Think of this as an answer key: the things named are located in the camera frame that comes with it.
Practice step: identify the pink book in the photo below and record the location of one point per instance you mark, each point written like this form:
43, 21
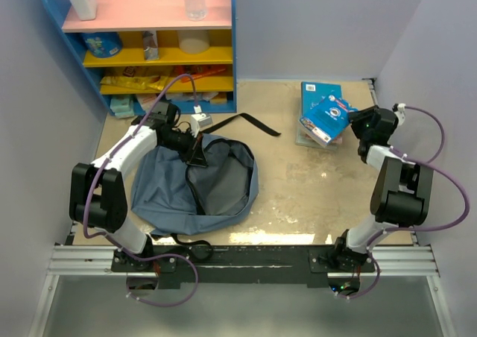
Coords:
336, 141

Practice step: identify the pink white tissue pack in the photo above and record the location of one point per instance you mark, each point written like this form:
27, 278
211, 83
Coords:
147, 101

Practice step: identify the blue snack cup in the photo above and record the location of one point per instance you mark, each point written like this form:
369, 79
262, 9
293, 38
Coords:
102, 44

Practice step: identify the teal tissue packs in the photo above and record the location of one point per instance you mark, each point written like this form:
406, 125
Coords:
122, 106

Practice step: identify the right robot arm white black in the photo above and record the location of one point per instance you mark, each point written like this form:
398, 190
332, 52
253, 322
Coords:
400, 198

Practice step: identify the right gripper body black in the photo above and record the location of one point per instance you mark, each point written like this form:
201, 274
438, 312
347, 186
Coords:
362, 130

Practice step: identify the silver snack pouch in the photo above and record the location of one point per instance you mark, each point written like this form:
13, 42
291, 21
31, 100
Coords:
150, 45

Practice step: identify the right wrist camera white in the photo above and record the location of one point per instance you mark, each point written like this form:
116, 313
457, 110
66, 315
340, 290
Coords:
399, 111

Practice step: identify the blue wooden shelf unit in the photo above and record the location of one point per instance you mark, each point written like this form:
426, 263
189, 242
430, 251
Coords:
135, 48

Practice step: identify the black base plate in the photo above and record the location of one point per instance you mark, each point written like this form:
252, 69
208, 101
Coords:
234, 264

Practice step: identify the white round container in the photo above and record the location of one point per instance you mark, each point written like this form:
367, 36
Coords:
193, 41

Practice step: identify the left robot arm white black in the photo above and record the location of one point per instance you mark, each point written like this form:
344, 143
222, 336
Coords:
97, 195

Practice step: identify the blue illustrated book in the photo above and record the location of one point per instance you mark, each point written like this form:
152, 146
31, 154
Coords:
327, 120

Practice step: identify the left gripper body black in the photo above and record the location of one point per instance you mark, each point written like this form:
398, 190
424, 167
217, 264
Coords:
182, 142

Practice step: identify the yellow snack bag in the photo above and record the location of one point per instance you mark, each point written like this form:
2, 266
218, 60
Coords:
137, 77

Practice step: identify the blue barcode book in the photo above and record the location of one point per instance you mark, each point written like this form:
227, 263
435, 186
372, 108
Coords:
312, 93

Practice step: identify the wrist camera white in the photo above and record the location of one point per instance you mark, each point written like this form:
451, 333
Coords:
199, 121
399, 111

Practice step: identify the aluminium rail frame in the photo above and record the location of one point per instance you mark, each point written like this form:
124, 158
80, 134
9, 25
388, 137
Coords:
307, 196

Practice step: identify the pale green bottom book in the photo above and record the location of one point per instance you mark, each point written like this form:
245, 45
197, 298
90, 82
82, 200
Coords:
303, 139

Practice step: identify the blue grey backpack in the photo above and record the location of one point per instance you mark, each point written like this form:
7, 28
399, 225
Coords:
179, 199

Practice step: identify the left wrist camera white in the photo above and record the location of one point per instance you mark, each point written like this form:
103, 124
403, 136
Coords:
199, 121

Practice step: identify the orange snack pack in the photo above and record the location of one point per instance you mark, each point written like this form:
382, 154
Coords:
198, 71

